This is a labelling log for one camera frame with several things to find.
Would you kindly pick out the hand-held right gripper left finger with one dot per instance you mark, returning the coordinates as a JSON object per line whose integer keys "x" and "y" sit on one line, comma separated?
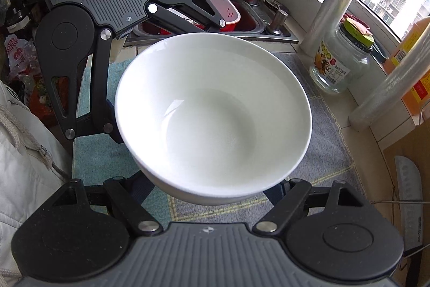
{"x": 121, "y": 198}

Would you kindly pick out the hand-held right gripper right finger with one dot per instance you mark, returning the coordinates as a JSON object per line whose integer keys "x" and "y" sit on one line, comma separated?
{"x": 277, "y": 198}

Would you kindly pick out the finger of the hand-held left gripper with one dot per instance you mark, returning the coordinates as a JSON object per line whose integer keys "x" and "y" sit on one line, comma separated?
{"x": 100, "y": 85}
{"x": 188, "y": 19}

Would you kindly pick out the plain white bowl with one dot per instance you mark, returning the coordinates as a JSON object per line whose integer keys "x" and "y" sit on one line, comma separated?
{"x": 215, "y": 119}

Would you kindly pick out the grey checked mat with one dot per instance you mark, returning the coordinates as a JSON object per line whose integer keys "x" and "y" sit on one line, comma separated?
{"x": 322, "y": 152}

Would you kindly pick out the pink snack bag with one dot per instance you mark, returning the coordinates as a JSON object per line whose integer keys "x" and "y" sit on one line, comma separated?
{"x": 20, "y": 55}

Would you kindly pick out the person's white jacket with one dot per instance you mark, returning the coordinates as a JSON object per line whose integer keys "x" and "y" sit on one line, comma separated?
{"x": 27, "y": 172}

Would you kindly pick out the bamboo cutting board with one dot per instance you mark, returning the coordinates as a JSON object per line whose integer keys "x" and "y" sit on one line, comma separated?
{"x": 403, "y": 142}

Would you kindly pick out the plastic wrap roll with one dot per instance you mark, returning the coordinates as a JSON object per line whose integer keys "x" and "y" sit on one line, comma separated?
{"x": 389, "y": 92}
{"x": 331, "y": 11}

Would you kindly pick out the glass jar green lid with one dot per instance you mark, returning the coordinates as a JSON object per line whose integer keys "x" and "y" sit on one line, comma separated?
{"x": 339, "y": 65}

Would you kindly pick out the orange oil bottle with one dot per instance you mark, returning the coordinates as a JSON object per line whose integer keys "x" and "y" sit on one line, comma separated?
{"x": 416, "y": 78}

